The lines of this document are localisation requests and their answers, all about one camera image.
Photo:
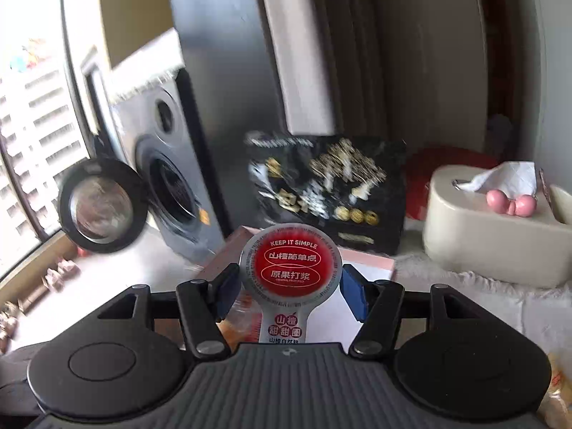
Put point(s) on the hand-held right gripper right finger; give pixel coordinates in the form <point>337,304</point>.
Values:
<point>355,295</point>

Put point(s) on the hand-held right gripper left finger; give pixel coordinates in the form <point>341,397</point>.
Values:
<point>225,292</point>

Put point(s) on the pink cardboard box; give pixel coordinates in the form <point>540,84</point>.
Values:
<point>371,261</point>

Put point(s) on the round red-label snack packet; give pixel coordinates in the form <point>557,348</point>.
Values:
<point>290,263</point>

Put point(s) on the black gold-printed snack bag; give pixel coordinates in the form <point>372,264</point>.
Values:
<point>313,187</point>

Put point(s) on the cream tissue box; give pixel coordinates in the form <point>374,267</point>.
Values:
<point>469,241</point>

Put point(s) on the grey washing machine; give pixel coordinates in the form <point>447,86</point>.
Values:
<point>178,165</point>

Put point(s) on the white knitted cloth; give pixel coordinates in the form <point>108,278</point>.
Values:
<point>491,304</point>

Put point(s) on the round black-framed mirror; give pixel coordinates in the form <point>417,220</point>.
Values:
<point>102,205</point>

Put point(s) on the pink bow ornament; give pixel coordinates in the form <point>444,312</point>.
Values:
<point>498,201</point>

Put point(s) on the white tissue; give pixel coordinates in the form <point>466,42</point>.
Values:
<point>505,174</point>

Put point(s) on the pale yellow snack packet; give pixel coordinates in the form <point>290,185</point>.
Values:
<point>558,393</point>

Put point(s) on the beige curtain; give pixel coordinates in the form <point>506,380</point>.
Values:
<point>339,53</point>

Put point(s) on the window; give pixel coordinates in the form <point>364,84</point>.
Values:
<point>35,120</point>

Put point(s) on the brown wooden door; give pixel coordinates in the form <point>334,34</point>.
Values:
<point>489,31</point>

